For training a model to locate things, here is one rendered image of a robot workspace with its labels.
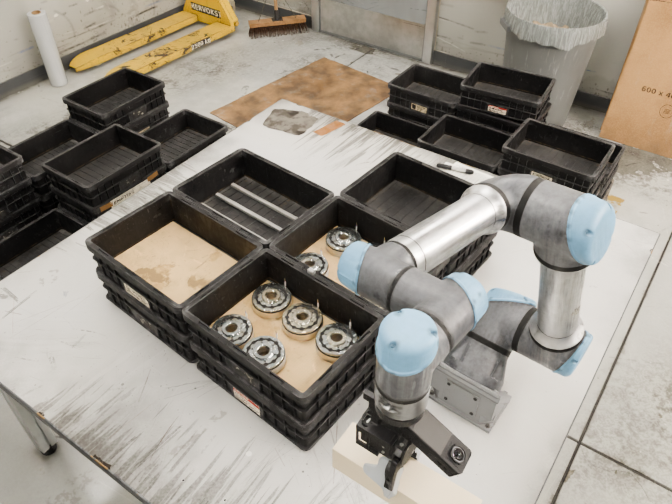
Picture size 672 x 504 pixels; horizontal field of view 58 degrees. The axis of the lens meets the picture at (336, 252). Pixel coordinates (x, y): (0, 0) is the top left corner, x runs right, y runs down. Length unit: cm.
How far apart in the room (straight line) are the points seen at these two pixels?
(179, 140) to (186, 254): 144
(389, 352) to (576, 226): 48
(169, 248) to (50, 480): 101
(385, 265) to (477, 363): 65
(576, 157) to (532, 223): 183
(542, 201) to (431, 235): 25
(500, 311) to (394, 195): 65
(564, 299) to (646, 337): 165
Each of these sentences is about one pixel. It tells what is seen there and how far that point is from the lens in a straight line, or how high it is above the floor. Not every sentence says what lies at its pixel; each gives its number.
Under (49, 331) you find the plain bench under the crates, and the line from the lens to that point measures 191.
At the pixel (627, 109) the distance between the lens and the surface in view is 411.
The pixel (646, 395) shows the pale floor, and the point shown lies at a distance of 273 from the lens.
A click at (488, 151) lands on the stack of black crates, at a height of 38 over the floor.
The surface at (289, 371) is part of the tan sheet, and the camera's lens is 149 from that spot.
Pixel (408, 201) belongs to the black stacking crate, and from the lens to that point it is 196.
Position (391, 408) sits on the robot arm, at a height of 131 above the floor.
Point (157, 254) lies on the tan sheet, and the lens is 183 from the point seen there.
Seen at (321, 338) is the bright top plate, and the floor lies 86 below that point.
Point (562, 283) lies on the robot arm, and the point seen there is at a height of 118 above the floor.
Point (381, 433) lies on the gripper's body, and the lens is 93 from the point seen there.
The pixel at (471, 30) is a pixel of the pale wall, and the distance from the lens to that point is 457.
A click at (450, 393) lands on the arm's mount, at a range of 155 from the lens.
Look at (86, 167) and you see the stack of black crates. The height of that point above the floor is 49.
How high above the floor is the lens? 202
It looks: 42 degrees down
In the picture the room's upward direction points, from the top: straight up
